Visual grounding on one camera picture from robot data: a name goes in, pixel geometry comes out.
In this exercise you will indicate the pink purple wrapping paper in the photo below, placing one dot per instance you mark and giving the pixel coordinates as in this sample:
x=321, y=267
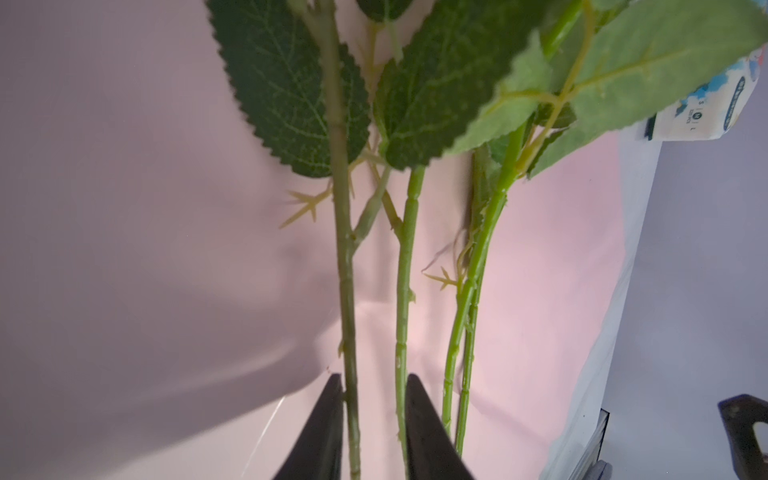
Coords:
x=159, y=320

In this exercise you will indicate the cream peach fake rose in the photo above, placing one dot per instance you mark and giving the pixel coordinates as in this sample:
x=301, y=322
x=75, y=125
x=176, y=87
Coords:
x=483, y=171

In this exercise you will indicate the pink fake rose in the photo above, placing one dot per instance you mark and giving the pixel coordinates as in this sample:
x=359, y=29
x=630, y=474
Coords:
x=302, y=93

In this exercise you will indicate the white blue fake rose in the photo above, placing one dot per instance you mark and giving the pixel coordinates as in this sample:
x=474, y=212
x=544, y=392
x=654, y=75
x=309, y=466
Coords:
x=621, y=62

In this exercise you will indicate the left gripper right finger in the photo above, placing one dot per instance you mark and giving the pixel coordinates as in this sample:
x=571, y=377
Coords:
x=430, y=453

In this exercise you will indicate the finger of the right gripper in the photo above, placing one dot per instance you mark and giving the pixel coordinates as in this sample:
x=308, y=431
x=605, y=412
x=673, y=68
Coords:
x=739, y=415

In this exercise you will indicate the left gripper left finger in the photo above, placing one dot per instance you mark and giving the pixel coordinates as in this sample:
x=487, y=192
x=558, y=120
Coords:
x=317, y=452

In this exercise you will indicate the tissue pack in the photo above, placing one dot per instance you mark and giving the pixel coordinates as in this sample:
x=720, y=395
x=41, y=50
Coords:
x=713, y=108

